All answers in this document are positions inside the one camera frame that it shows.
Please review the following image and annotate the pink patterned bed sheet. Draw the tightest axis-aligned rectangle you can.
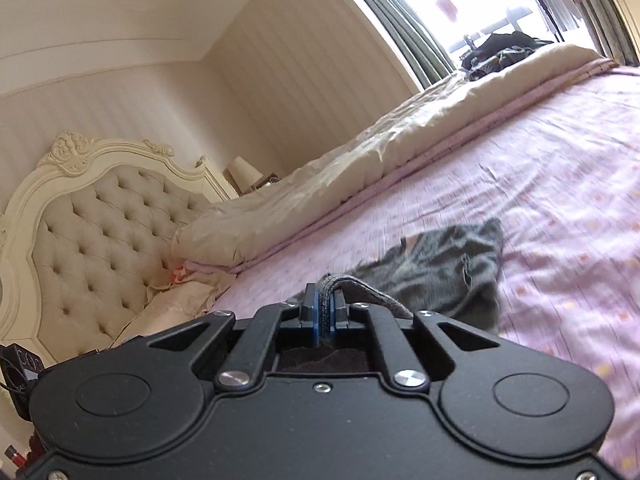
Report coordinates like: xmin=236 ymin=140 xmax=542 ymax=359
xmin=217 ymin=67 xmax=639 ymax=478

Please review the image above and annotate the grey window curtain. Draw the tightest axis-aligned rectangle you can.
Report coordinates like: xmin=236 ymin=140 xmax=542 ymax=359
xmin=363 ymin=0 xmax=456 ymax=88

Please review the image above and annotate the cream tufted headboard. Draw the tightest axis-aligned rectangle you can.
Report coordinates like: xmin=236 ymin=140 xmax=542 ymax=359
xmin=1 ymin=132 xmax=236 ymax=364

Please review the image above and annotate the cream rolled duvet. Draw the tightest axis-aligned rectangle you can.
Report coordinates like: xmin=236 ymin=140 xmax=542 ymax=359
xmin=171 ymin=44 xmax=616 ymax=269

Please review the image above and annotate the orange white small object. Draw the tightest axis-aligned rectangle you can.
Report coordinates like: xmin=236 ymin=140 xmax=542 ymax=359
xmin=171 ymin=266 xmax=190 ymax=285

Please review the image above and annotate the cream pillow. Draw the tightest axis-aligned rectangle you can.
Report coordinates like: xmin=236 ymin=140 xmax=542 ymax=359
xmin=110 ymin=275 xmax=235 ymax=349

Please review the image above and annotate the dark clothes pile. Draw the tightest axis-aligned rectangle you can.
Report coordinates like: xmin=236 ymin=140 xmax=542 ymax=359
xmin=461 ymin=32 xmax=552 ymax=81

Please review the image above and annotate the beige bedside lamp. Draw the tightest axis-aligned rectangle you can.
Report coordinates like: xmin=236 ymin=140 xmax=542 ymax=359
xmin=227 ymin=156 xmax=262 ymax=194

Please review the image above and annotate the black device with cable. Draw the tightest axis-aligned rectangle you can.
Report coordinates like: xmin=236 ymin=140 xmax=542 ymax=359
xmin=1 ymin=344 xmax=46 ymax=422

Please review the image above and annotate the grey knitted sweater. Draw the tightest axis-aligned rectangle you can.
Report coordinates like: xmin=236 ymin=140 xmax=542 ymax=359
xmin=314 ymin=218 xmax=503 ymax=334

